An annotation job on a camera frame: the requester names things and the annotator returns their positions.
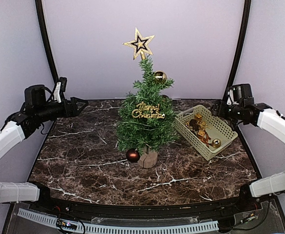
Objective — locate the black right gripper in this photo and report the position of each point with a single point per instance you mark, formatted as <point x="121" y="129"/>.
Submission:
<point x="218" y="109"/>

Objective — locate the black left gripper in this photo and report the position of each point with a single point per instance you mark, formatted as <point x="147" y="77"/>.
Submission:
<point x="73" y="107"/>

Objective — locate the beige plastic basket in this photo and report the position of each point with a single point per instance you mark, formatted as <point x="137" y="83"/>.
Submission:
<point x="208" y="134"/>

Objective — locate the gold Merry Christmas sign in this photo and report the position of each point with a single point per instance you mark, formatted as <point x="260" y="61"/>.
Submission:
<point x="147" y="111"/>

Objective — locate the shiny gold bauble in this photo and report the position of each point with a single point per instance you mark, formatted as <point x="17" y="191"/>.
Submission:
<point x="160" y="77"/>
<point x="216" y="143"/>

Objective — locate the small green christmas tree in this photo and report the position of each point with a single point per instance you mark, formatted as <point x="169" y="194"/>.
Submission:
<point x="147" y="136"/>

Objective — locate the gold star tree topper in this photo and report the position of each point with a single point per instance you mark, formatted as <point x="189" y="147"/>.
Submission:
<point x="140" y="45"/>

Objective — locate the brown ribbon bow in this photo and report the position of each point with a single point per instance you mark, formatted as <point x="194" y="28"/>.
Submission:
<point x="199" y="128"/>

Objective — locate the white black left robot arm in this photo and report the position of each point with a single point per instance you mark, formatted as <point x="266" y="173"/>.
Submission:
<point x="41" y="105"/>

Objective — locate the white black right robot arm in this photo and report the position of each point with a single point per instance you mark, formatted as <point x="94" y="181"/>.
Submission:
<point x="238" y="106"/>

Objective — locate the gold gift box ornament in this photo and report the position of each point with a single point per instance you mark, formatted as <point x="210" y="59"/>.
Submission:
<point x="198" y="117"/>

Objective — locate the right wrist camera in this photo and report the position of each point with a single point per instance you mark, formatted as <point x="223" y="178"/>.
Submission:
<point x="230" y="96"/>

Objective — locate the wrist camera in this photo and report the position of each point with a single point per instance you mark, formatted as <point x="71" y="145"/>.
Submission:
<point x="230" y="96"/>
<point x="58" y="93"/>

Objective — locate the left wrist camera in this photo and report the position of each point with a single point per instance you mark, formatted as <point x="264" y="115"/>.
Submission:
<point x="58" y="93"/>

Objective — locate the black front rail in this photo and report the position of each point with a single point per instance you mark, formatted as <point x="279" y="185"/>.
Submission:
<point x="86" y="211"/>

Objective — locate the left black frame post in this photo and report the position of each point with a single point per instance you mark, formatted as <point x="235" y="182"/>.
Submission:
<point x="45" y="39"/>

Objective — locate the black frame post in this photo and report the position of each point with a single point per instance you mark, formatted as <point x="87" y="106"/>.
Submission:
<point x="240" y="43"/>
<point x="45" y="39"/>

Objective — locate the right black frame post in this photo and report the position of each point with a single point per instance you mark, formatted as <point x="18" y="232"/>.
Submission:
<point x="240" y="43"/>

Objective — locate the grey slotted cable duct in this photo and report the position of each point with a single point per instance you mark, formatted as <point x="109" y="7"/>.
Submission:
<point x="119" y="226"/>

